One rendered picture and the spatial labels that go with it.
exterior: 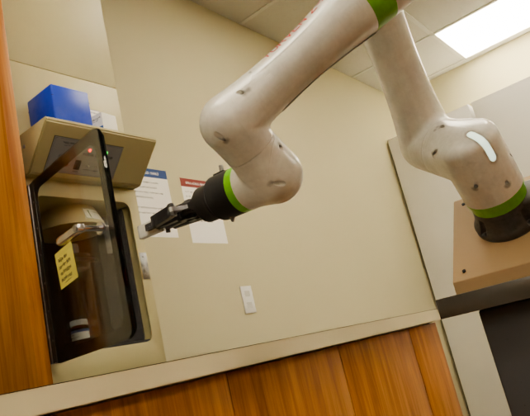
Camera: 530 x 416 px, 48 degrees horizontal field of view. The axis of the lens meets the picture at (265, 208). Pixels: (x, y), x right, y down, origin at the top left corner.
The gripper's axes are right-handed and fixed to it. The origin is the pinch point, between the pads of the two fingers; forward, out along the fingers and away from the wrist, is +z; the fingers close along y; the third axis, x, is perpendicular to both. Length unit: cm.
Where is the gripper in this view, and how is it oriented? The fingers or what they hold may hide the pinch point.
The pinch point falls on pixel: (150, 228)
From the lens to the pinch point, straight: 131.8
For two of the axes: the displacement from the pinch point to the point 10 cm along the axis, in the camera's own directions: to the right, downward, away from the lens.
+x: 2.2, 9.5, -2.2
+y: -6.0, -0.4, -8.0
